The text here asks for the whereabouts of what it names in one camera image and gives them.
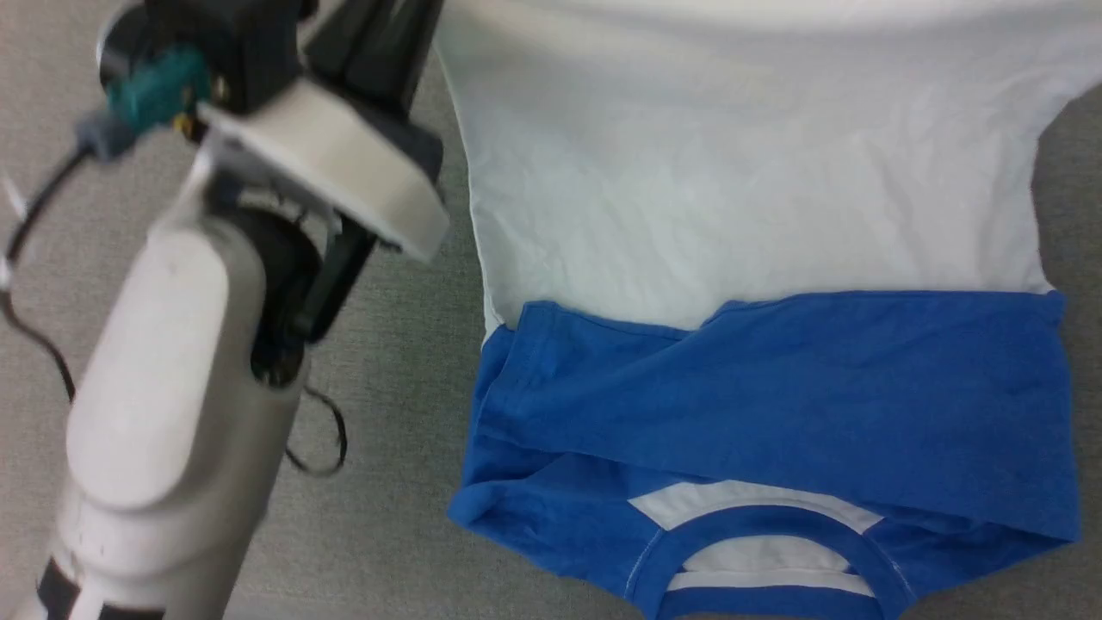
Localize white and blue t-shirt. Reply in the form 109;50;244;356
433;0;1102;620

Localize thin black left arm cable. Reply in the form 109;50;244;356
0;142;350;480

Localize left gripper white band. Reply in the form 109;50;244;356
196;0;452;264

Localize teal camera cable plug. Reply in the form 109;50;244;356
105;47;214;132

